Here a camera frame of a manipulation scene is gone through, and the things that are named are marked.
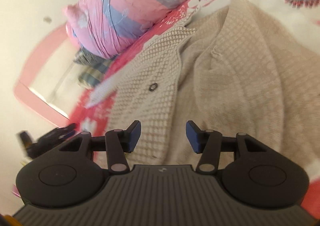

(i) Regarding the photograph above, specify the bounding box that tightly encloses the grey patterned pillow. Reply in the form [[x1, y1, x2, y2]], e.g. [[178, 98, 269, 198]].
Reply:
[[73, 48, 105, 66]]

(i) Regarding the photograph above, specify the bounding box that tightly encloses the blue plaid pillow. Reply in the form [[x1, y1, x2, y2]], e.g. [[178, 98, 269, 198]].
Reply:
[[77, 59, 113, 89]]

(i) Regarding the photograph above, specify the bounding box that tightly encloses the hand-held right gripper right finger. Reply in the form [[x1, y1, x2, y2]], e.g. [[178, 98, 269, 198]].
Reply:
[[185, 120, 269, 174]]

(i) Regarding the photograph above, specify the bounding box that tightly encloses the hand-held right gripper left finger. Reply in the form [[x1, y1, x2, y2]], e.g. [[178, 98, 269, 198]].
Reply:
[[59, 120, 142, 174]]

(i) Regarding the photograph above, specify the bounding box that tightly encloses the pink grey floral quilt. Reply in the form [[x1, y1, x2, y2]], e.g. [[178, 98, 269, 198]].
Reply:
[[64, 0, 213, 59]]

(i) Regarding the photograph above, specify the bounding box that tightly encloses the pink headboard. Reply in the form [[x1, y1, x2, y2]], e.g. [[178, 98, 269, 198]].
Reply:
[[14, 24, 78, 122]]

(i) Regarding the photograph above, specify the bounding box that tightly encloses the beige houndstooth knit cardigan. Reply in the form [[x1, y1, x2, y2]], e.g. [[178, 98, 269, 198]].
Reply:
[[86, 0, 320, 167]]

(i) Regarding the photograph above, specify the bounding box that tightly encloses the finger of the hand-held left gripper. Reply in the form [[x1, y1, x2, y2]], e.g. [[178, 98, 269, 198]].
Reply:
[[47, 123, 77, 142]]

